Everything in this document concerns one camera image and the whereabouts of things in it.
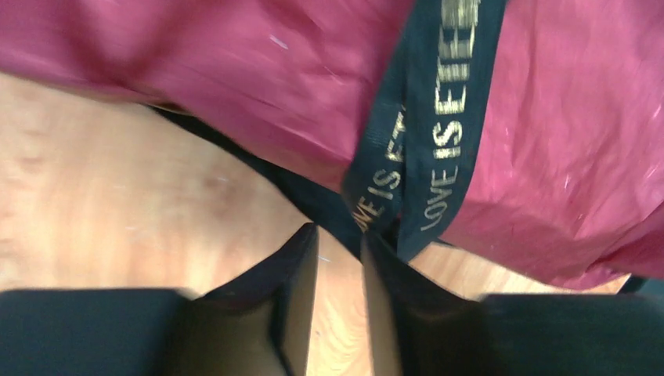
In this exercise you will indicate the maroon wrapping paper sheet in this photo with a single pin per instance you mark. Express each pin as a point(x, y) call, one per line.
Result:
point(568, 182)

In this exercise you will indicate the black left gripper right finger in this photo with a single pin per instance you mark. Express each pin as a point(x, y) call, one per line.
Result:
point(419, 328)

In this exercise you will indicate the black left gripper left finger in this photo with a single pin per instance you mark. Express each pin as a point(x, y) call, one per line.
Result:
point(258, 323)

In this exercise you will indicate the black printed ribbon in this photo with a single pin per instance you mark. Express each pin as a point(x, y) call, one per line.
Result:
point(417, 155)

